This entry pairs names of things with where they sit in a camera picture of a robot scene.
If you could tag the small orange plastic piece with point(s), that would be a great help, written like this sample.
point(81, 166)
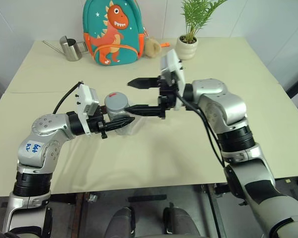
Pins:
point(165, 44)

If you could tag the green leafy plant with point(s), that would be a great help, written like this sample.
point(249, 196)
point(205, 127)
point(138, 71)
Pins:
point(197, 15)

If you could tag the cream tablecloth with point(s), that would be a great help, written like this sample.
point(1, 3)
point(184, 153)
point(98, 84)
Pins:
point(149, 153)

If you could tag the black tape strip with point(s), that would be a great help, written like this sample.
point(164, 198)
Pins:
point(147, 198)

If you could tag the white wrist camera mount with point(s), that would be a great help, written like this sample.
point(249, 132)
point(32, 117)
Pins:
point(172, 67)
point(88, 99)

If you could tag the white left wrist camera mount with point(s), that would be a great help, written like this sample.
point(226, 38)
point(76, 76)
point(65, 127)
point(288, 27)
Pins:
point(88, 99)

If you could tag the dark grey rounded shape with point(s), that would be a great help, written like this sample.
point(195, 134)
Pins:
point(120, 223)
point(181, 221)

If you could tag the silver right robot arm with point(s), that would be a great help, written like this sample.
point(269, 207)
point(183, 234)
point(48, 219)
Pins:
point(228, 111)

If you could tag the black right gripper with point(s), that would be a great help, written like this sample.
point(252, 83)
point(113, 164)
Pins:
point(167, 99)

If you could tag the beige plush pompom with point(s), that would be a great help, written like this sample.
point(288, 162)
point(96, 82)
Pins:
point(153, 47)

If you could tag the steel watering can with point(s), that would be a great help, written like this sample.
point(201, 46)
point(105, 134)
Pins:
point(70, 49)

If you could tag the white ribbed plant pot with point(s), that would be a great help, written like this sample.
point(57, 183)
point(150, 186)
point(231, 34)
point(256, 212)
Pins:
point(186, 49)

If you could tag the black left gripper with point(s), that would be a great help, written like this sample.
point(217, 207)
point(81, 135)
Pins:
point(96, 125)

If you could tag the teal dinosaur backpack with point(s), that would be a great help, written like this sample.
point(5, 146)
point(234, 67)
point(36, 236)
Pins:
point(114, 32)

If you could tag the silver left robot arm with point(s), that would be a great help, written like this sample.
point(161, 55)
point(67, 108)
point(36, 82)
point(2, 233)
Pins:
point(43, 138)

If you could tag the grey jar lid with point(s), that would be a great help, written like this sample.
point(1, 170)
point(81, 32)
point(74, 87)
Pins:
point(116, 101)

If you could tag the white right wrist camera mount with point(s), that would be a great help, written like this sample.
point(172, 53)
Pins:
point(172, 67)

